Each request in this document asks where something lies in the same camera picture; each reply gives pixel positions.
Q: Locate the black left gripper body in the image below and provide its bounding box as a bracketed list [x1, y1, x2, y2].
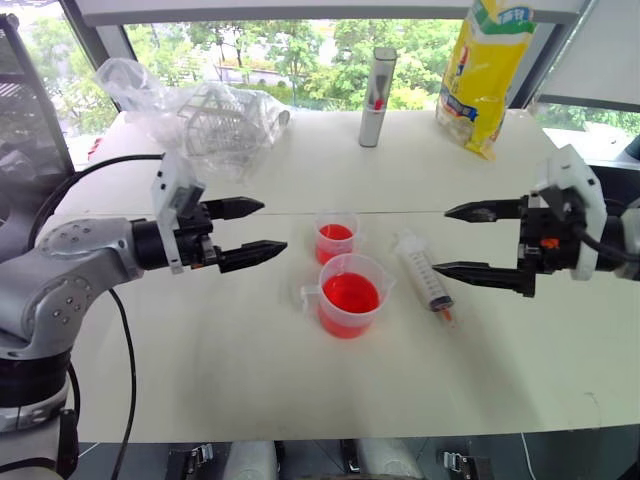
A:
[174, 198, 224, 271]

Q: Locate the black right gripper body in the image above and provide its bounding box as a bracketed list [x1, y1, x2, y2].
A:
[517, 193, 584, 275]

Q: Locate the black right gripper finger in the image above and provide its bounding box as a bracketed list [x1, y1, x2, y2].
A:
[443, 196, 530, 224]
[431, 248, 538, 300]

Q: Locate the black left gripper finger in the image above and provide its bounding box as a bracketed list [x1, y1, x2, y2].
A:
[218, 240, 289, 275]
[201, 196, 266, 222]

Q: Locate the clear plastic syringe orange tip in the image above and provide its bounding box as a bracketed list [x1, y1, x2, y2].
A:
[393, 228, 461, 330]

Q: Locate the small cup red liquid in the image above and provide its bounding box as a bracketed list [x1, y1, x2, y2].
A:
[313, 211, 361, 267]

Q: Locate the large cup red liquid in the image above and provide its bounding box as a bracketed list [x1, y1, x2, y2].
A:
[299, 252, 398, 341]

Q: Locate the white plastic mesh basket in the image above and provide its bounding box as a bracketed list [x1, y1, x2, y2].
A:
[175, 81, 262, 182]

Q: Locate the yellow printed snack bag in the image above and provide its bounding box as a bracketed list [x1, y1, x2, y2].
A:
[434, 0, 539, 162]

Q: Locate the crumpled clear plastic bag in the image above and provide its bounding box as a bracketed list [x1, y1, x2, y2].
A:
[91, 56, 292, 187]

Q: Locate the silver tube with red pen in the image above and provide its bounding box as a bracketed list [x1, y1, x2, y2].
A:
[358, 46, 398, 149]

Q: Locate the grey rounded shape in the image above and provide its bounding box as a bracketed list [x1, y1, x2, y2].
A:
[227, 439, 279, 480]

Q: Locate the black metal rack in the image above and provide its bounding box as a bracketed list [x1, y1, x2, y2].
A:
[0, 13, 74, 177]

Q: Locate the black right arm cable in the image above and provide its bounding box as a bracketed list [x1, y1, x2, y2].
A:
[569, 222, 632, 265]

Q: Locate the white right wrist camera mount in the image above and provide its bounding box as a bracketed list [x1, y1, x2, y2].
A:
[530, 143, 609, 282]

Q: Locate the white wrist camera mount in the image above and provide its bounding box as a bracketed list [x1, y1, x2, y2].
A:
[151, 151, 207, 275]
[530, 143, 609, 282]

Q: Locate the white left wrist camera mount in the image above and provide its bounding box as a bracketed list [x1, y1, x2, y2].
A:
[151, 151, 207, 275]

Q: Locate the thin white cable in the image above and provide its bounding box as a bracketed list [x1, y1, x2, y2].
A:
[518, 431, 540, 480]

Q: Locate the metal strap buckle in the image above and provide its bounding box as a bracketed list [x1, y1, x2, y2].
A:
[167, 441, 216, 477]
[441, 448, 495, 480]

